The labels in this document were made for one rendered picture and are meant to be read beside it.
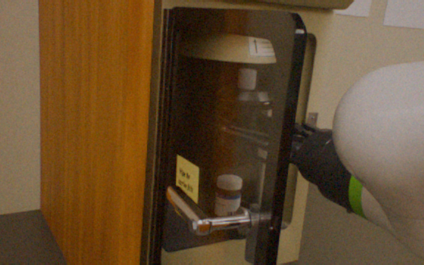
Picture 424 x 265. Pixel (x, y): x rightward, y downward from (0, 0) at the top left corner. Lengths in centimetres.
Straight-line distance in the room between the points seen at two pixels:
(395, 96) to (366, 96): 2
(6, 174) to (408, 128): 89
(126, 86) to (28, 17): 52
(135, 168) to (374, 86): 31
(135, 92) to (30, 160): 58
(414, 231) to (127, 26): 36
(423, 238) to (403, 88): 15
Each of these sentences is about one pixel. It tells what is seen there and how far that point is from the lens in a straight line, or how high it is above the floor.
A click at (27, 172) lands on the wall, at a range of 109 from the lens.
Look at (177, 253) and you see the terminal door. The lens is 62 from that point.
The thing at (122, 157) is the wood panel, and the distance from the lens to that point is 56.
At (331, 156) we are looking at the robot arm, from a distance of 54.
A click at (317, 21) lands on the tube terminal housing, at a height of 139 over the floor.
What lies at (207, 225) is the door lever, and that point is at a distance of 41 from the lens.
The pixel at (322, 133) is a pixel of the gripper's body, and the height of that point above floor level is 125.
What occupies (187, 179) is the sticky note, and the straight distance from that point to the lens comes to 56.
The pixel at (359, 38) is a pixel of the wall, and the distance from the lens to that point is 152.
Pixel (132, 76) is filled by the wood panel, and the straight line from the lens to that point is 54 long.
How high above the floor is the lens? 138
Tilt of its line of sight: 14 degrees down
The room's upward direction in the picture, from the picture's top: 5 degrees clockwise
